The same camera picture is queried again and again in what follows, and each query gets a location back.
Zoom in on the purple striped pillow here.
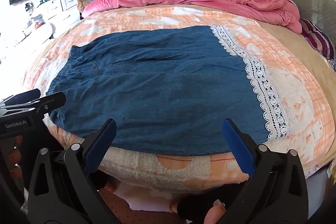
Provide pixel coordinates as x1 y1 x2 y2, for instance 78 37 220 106
301 19 336 60

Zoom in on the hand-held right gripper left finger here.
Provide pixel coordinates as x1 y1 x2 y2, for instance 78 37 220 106
28 118 117 224

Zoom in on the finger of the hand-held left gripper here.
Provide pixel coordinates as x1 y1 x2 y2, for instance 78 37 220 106
0 92 66 117
0 90 41 107

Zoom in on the orange white fleece blanket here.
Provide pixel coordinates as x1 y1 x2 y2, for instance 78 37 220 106
24 5 335 194

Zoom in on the blue denim pants lace trim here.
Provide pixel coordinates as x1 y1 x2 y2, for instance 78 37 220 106
46 25 290 156

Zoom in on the white round table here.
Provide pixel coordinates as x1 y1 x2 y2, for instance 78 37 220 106
0 23 54 56

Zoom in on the person's foot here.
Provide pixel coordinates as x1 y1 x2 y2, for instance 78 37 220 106
203 199 227 224

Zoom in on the person's left hand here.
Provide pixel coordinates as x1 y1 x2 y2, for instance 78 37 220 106
7 135 25 182

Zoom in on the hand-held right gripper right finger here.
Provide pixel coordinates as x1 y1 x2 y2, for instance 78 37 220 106
222 118 309 224

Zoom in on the grey padded headboard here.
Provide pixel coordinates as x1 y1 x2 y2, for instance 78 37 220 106
274 0 336 42

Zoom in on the white cloth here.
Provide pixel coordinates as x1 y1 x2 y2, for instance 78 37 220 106
115 182 179 212

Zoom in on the beige bed sheet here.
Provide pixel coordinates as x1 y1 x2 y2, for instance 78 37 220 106
259 21 336 98

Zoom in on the pink dotted mat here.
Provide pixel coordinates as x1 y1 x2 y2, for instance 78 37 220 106
98 189 179 224

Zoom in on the white drawer dresser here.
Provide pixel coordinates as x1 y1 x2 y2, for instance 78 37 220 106
31 0 79 30

